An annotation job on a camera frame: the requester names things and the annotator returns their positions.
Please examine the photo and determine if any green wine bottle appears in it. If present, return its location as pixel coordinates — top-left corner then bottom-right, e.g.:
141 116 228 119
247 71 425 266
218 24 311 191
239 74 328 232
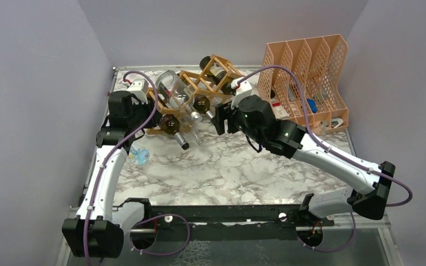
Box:
159 114 190 150
193 94 215 120
206 62 235 95

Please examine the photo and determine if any square clear glass bottle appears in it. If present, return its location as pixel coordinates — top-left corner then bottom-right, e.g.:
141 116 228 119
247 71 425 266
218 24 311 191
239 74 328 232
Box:
189 124 204 145

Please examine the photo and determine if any clear bottle silver cap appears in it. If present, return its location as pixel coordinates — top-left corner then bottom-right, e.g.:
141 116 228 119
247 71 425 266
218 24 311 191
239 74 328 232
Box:
155 70 202 123

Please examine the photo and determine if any wooden lattice wine rack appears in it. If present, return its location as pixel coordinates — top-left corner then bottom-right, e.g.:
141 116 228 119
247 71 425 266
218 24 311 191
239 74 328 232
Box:
158 54 243 134

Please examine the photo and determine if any frosted clear bottle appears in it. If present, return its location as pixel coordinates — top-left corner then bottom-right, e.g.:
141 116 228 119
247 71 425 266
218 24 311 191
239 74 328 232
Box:
313 120 329 140

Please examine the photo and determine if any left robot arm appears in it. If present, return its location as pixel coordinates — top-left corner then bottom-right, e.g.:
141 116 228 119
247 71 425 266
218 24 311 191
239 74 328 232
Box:
62 90 161 260

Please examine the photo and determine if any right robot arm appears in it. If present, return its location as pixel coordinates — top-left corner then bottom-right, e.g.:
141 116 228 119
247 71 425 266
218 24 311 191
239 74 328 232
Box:
211 95 395 226

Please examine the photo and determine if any blue white small object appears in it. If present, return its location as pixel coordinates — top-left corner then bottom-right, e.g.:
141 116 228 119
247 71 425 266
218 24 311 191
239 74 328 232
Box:
128 144 150 166

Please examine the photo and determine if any peach plastic file organizer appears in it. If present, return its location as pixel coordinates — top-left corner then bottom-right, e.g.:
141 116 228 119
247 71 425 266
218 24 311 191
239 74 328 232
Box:
257 34 349 133

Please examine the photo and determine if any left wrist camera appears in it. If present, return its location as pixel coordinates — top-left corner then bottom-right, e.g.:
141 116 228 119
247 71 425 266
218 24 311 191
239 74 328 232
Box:
126 79 149 104

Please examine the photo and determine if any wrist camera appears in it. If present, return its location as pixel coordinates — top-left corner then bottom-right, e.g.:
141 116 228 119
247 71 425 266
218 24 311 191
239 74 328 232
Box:
126 79 149 104
231 78 252 108

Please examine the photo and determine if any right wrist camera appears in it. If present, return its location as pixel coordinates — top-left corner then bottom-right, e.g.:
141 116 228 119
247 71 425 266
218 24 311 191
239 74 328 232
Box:
231 78 252 108

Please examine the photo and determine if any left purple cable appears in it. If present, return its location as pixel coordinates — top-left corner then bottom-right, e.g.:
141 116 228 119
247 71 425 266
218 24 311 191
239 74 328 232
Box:
83 70 159 266

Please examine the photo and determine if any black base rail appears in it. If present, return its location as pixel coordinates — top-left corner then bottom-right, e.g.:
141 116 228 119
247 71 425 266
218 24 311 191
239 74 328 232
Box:
126 198 334 249

